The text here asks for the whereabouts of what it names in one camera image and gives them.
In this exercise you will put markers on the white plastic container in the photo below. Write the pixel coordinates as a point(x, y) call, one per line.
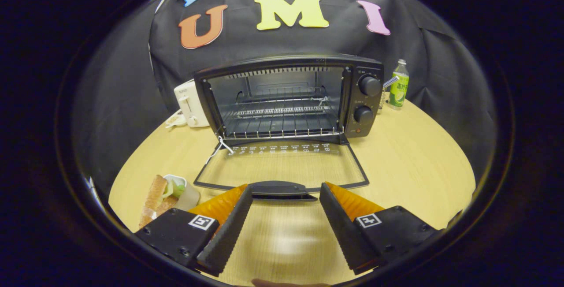
point(191, 199)

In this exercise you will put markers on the sandwich with lettuce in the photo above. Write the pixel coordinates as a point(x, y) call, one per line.
point(154, 196)

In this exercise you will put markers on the green label drink bottle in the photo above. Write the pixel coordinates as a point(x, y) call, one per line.
point(398, 88)

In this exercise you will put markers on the black toaster oven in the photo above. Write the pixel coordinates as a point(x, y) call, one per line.
point(368, 102)

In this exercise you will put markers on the white pop-up toaster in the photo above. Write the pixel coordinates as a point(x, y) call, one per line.
point(189, 102)

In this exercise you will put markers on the small white dish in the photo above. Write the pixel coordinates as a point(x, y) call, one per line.
point(174, 121)

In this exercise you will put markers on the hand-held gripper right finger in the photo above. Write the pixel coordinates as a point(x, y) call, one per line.
point(348, 238)

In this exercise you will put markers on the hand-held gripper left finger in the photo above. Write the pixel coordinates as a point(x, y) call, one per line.
point(229, 236)

